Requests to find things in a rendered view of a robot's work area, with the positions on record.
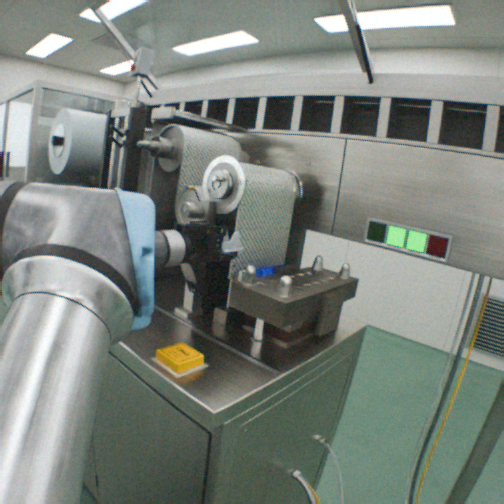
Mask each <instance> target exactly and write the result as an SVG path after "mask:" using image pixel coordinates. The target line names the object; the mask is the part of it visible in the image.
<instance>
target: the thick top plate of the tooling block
mask: <svg viewBox="0 0 504 504"><path fill-rule="evenodd" d="M311 267H312V266H311ZM311 267H306V268H301V269H300V272H297V273H292V274H288V275H283V276H280V275H277V274H271V275H265V276H260V277H257V280H256V284H257V285H256V286H246V285H243V284H241V282H240V281H234V282H231V287H230V295H229V303H228V305H229V306H231V307H233V308H236V309H238V310H240V311H242V312H245V313H247V314H249V315H251V316H254V317H256V318H258V319H261V320H263V321H265V322H267V323H270V324H272V325H274V326H277V327H279V328H284V327H286V326H289V325H291V324H294V323H296V322H299V321H301V320H303V319H306V318H308V317H311V316H313V315H315V314H318V313H319V310H320V305H321V300H322V296H323V295H324V294H327V293H330V292H332V291H335V290H338V289H342V290H345V291H346V293H345V297H344V302H345V301H348V300H350V299H352V298H354V297H355V295H356V291H357V286H358V281H359V279H358V278H355V277H351V276H350V279H342V278H339V277H338V275H339V273H338V272H335V271H331V270H328V269H325V268H323V271H317V270H313V269H311ZM284 276H289V277H290V278H291V281H292V285H291V287H292V293H291V295H292V297H290V298H283V297H279V296H277V295H276V292H277V287H278V285H279V284H280V280H281V278H282V277H284Z"/></svg>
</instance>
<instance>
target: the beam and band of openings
mask: <svg viewBox="0 0 504 504"><path fill-rule="evenodd" d="M372 77H373V84H366V83H367V82H369V81H368V77H367V73H324V74H301V75H284V76H270V77H258V78H246V79H236V80H227V81H218V82H210V83H202V84H195V85H188V86H181V87H174V88H168V89H161V90H155V91H150V93H151V95H152V98H150V97H149V95H148V94H147V92H144V93H139V98H138V101H142V102H144V104H145V106H146V107H145V109H147V117H146V124H145V128H146V129H152V128H153V123H152V122H151V116H152V110H153V109H155V108H164V107H174V109H176V110H180V111H184V112H188V113H192V114H196V115H200V116H204V117H207V118H211V119H215V120H219V121H222V122H226V123H229V124H233V125H236V126H240V127H243V128H247V129H248V131H247V132H242V131H240V132H237V131H233V133H263V134H284V135H300V136H315V137H328V138H339V139H346V140H347V139H350V140H361V141H370V142H380V143H389V144H397V145H406V146H414V147H422V148H429V149H437V150H444V151H451V152H458V153H465V154H472V155H479V156H485V157H492V158H498V159H504V77H492V76H474V75H454V74H428V73H372ZM366 103H368V104H366ZM201 105H202V106H201ZM403 105H404V106H403ZM417 106H419V107H417ZM430 107H431V108H430ZM454 109H455V110H454ZM465 110H466V111H465ZM475 111H476V112H475ZM485 112H486V113H485Z"/></svg>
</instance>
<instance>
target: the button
mask: <svg viewBox="0 0 504 504"><path fill-rule="evenodd" d="M156 360H158V361H159V362H161V363H162V364H163V365H165V366H166V367H167V368H169V369H170V370H172V371H173V372H175V373H176V374H180V373H183V372H185V371H188V370H191V369H193V368H196V367H199V366H201V365H203V363H204V355H202V354H201V353H199V352H197V351H196V350H194V349H192V348H191V347H189V346H187V345H186V344H184V343H179V344H175V345H172V346H168V347H165V348H162V349H158V350H157V351H156Z"/></svg>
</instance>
